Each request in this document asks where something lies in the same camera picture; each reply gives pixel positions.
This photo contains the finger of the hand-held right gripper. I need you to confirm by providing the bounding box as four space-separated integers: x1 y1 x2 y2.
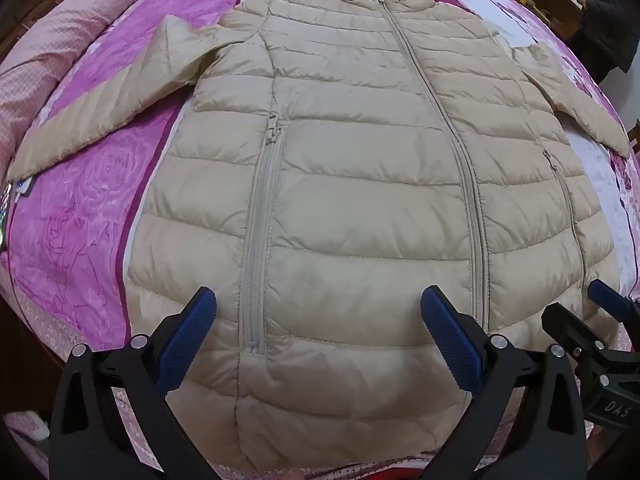
541 302 610 363
587 280 640 326

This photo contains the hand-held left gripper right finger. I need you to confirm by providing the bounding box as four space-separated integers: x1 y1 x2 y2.
420 285 590 480

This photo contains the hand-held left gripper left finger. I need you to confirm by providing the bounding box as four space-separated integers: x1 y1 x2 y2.
47 286 222 480

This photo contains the beige puffer jacket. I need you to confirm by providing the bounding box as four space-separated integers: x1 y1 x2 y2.
7 0 632 461

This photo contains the magenta and white bed sheet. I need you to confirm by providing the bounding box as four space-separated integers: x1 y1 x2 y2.
0 0 640 480

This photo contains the white charger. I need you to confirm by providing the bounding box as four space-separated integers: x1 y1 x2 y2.
10 176 37 202

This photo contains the pink quilt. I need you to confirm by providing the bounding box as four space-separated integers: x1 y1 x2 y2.
0 0 213 171

